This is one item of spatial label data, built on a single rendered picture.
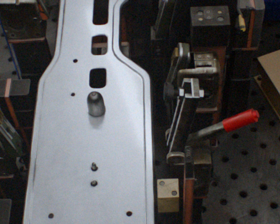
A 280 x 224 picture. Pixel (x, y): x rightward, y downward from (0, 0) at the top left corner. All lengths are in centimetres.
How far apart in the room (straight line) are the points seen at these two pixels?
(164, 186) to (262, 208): 45
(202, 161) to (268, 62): 55
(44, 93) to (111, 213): 29
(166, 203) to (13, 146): 30
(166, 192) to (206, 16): 34
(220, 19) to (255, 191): 45
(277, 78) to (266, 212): 32
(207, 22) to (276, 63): 43
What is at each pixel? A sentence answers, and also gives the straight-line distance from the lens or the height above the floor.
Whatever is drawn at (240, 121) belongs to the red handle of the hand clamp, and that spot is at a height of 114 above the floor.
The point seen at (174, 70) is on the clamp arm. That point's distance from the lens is 106.
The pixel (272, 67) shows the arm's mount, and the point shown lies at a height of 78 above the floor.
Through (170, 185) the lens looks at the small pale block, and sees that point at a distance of 93.
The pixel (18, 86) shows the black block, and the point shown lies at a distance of 117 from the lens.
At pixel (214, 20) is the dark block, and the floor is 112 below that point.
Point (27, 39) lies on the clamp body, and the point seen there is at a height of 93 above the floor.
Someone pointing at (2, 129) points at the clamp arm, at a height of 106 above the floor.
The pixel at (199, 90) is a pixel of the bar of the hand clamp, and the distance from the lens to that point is 85.
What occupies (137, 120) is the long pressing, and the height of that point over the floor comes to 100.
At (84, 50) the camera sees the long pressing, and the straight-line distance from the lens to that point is 119.
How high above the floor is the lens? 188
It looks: 54 degrees down
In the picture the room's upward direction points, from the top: 4 degrees counter-clockwise
